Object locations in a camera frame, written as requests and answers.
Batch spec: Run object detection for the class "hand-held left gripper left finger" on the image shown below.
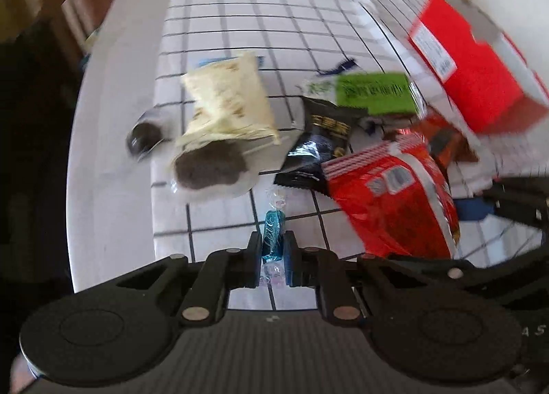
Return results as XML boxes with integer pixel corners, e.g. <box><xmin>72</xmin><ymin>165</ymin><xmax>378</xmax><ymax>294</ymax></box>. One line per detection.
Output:
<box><xmin>114</xmin><ymin>231</ymin><xmax>263</xmax><ymax>328</ymax></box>

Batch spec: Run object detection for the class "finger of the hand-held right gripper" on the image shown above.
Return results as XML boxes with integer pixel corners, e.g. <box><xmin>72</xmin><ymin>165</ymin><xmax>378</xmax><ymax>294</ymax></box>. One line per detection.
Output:
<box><xmin>386</xmin><ymin>246</ymin><xmax>549</xmax><ymax>313</ymax></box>
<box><xmin>454</xmin><ymin>176</ymin><xmax>549</xmax><ymax>245</ymax></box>

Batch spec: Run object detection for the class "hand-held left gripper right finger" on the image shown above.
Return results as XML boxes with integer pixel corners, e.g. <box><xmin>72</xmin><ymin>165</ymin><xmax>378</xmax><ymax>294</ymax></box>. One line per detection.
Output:
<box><xmin>283</xmin><ymin>231</ymin><xmax>413</xmax><ymax>328</ymax></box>

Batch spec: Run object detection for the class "teal candy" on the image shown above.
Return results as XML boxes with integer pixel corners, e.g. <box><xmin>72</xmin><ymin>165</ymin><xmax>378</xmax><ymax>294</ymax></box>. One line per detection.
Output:
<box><xmin>257</xmin><ymin>188</ymin><xmax>289</xmax><ymax>287</ymax></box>

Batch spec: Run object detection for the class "red snack packet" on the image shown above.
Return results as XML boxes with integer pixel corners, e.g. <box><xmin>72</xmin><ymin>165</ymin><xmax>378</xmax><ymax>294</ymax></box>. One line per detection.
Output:
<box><xmin>321</xmin><ymin>130</ymin><xmax>462</xmax><ymax>259</ymax></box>

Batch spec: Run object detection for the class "black snack packet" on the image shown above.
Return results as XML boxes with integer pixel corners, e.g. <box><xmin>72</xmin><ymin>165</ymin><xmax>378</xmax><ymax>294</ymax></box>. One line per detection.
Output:
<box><xmin>273</xmin><ymin>96</ymin><xmax>370</xmax><ymax>197</ymax></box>

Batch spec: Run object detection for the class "red cardboard box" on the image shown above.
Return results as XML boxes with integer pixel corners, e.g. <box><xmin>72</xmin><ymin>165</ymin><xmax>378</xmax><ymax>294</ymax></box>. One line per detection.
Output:
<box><xmin>405</xmin><ymin>0</ymin><xmax>549</xmax><ymax>135</ymax></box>

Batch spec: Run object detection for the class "blue white snack packet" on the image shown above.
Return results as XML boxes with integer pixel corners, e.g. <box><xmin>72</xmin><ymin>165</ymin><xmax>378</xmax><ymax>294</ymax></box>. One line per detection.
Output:
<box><xmin>317</xmin><ymin>57</ymin><xmax>359</xmax><ymax>77</ymax></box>

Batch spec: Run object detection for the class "orange brown snack packet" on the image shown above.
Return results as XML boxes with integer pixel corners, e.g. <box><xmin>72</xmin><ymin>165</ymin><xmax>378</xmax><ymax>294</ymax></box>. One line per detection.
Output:
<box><xmin>422</xmin><ymin>113</ymin><xmax>480</xmax><ymax>167</ymax></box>

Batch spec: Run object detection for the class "chocolate cookie in clear wrapper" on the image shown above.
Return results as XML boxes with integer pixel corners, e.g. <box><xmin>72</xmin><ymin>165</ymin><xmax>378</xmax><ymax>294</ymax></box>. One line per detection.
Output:
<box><xmin>169</xmin><ymin>139</ymin><xmax>258</xmax><ymax>204</ymax></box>

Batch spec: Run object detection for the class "green snack packet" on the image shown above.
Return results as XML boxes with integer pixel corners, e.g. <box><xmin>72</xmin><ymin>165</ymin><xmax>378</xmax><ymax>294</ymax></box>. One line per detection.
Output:
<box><xmin>300</xmin><ymin>71</ymin><xmax>427</xmax><ymax>118</ymax></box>

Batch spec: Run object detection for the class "cream snack packet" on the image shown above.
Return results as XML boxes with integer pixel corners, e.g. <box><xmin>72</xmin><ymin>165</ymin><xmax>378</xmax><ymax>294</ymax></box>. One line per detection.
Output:
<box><xmin>174</xmin><ymin>51</ymin><xmax>284</xmax><ymax>150</ymax></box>

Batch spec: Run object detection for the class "dark round wrapped snack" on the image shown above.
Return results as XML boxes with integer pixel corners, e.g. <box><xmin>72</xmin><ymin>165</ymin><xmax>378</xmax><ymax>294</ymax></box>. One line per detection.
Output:
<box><xmin>125</xmin><ymin>108</ymin><xmax>172</xmax><ymax>163</ymax></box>

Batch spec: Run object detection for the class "white checked tablecloth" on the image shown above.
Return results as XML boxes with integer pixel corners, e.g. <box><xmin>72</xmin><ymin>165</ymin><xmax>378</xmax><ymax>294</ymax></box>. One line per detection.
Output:
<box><xmin>148</xmin><ymin>0</ymin><xmax>549</xmax><ymax>313</ymax></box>

